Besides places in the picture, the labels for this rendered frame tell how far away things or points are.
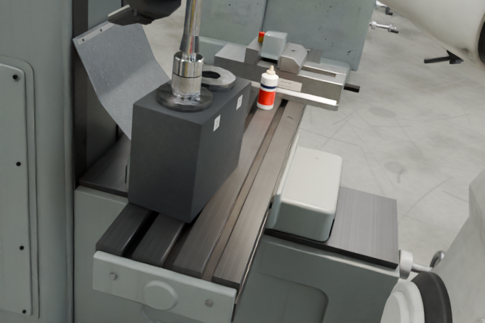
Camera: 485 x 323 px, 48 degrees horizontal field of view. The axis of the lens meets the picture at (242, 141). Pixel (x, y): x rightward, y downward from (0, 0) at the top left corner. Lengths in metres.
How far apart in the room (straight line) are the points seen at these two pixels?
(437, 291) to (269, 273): 0.65
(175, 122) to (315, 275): 0.61
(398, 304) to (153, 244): 0.37
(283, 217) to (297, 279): 0.17
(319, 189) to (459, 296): 0.63
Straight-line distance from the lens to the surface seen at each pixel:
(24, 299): 1.59
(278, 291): 1.37
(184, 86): 0.85
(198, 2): 0.82
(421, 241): 2.79
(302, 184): 1.28
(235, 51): 1.51
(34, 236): 1.44
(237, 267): 0.84
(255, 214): 0.96
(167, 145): 0.86
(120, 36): 1.37
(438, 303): 0.74
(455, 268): 0.73
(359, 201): 1.45
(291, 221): 1.24
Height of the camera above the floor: 1.52
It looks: 28 degrees down
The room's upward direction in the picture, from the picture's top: 9 degrees clockwise
